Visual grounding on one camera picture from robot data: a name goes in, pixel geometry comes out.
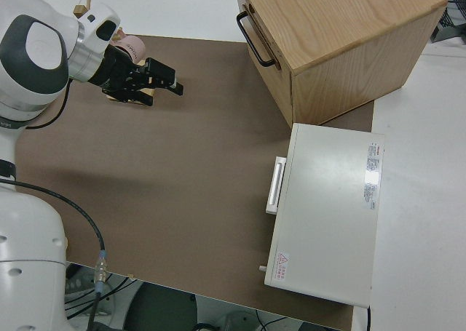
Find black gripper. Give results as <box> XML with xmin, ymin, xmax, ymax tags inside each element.
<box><xmin>90</xmin><ymin>47</ymin><xmax>185</xmax><ymax>107</ymax></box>

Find black metal drawer handle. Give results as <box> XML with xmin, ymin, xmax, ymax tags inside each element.
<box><xmin>235</xmin><ymin>11</ymin><xmax>277</xmax><ymax>68</ymax></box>

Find wooden drawer cabinet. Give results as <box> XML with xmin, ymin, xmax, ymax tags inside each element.
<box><xmin>234</xmin><ymin>0</ymin><xmax>294</xmax><ymax>92</ymax></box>

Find pink mug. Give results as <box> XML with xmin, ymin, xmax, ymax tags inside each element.
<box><xmin>111</xmin><ymin>27</ymin><xmax>146</xmax><ymax>61</ymax></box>

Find brown table mat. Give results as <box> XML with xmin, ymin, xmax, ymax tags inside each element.
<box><xmin>16</xmin><ymin>34</ymin><xmax>376</xmax><ymax>331</ymax></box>

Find wooden mug tree stand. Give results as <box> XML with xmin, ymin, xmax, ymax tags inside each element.
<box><xmin>74</xmin><ymin>0</ymin><xmax>156</xmax><ymax>108</ymax></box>

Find light wooden cabinet box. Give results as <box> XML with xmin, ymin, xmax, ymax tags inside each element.
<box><xmin>232</xmin><ymin>0</ymin><xmax>449</xmax><ymax>128</ymax></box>

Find white toaster oven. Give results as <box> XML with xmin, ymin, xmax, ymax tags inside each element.
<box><xmin>257</xmin><ymin>122</ymin><xmax>386</xmax><ymax>308</ymax></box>

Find grey background equipment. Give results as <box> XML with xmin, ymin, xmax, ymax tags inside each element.
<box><xmin>431</xmin><ymin>0</ymin><xmax>466</xmax><ymax>44</ymax></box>

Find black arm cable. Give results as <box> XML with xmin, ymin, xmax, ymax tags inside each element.
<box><xmin>0</xmin><ymin>178</ymin><xmax>108</xmax><ymax>331</ymax></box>

